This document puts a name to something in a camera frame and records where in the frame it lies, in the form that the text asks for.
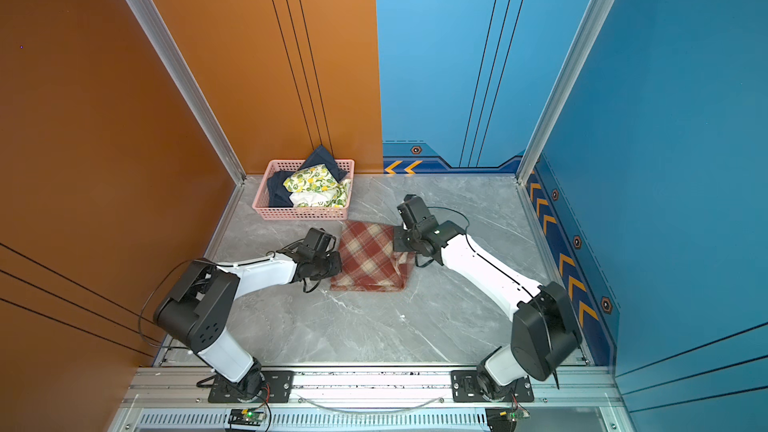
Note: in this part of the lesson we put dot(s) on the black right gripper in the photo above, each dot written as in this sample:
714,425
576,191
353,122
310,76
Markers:
397,232

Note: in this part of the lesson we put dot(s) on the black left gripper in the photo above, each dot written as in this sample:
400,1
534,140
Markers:
338,268

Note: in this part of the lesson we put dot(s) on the red plaid skirt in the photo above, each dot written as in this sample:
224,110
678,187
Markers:
369,260

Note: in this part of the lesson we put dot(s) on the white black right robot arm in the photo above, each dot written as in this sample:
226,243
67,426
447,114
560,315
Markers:
545,330

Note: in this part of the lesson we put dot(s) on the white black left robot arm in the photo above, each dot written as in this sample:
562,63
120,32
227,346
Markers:
196,309

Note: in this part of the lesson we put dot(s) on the lemon print skirt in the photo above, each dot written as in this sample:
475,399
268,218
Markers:
316,187

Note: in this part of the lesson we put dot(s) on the dark navy skirt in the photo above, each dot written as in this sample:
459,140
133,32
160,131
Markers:
279,196

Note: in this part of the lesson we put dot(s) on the pink perforated plastic basket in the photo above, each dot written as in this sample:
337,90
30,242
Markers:
261,201

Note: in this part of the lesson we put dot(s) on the green circuit board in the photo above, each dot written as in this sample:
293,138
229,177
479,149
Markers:
247,419

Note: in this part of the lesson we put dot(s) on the right circuit board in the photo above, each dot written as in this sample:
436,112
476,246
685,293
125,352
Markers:
505,419

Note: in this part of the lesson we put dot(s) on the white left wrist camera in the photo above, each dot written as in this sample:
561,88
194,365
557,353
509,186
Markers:
317,242

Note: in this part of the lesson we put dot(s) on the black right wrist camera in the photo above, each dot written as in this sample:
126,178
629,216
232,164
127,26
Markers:
415,214

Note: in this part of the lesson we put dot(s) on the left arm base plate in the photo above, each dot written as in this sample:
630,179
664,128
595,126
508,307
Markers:
272,386

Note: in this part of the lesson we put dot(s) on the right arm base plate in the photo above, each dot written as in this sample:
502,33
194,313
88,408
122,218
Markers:
466,388

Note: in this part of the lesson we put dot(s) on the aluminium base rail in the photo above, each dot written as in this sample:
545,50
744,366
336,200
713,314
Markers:
371,398

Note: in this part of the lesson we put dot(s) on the aluminium left corner post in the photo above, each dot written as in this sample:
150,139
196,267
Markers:
166,48

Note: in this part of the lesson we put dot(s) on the aluminium corner post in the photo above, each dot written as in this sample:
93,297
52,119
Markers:
583,41
166,48

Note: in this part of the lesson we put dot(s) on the aluminium right corner post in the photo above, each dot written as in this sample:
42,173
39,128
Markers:
583,41

